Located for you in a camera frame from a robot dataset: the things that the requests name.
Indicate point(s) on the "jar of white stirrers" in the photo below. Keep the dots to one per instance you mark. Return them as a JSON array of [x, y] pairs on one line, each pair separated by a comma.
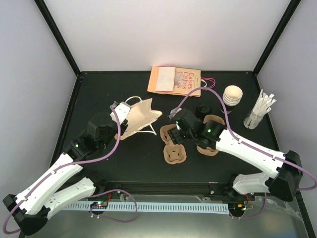
[[259, 110]]

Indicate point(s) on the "orange flat bag stack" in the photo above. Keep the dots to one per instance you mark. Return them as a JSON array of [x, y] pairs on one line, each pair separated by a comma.
[[162, 79]]

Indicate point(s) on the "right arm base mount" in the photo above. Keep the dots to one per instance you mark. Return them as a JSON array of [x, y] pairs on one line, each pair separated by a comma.
[[225, 192]]

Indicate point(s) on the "stack of black lids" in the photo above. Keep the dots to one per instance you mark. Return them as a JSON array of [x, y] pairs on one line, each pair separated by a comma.
[[203, 110]]

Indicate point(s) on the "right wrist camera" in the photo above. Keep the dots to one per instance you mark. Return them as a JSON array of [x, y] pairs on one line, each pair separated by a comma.
[[173, 112]]

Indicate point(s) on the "black frame post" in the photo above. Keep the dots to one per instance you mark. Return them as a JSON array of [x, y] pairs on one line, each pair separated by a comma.
[[287, 15], [44, 10]]

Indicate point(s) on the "light blue cable duct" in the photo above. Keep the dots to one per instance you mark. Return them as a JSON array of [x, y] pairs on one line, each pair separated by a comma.
[[162, 207]]

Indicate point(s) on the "brown pulp cup carrier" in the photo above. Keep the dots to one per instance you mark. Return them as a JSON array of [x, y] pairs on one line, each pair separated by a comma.
[[174, 154]]

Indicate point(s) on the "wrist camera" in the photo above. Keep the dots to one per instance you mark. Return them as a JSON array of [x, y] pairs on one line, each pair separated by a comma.
[[122, 110], [173, 112]]

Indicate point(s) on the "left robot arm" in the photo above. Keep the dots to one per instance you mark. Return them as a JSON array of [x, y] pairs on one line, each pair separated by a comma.
[[33, 207]]

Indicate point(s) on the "Cakes printed paper bag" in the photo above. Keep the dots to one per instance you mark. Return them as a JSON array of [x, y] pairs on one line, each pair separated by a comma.
[[189, 79]]

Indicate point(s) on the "orange paper bag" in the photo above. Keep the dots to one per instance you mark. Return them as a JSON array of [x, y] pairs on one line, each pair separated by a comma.
[[140, 117]]

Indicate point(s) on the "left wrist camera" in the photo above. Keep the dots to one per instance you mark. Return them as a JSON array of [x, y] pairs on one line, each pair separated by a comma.
[[122, 110]]

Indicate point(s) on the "black frame post right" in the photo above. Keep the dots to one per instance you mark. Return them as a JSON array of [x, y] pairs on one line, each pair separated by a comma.
[[287, 15]]

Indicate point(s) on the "stack of paper cups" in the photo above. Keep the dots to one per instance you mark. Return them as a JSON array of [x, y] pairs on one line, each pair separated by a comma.
[[231, 97]]

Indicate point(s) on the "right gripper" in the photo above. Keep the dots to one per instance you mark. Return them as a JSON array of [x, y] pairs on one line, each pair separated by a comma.
[[177, 139]]

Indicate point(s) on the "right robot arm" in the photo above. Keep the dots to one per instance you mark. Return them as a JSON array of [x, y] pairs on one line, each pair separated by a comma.
[[279, 173]]

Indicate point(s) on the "black frame post left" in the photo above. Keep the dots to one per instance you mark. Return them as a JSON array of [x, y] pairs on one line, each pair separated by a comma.
[[44, 10]]

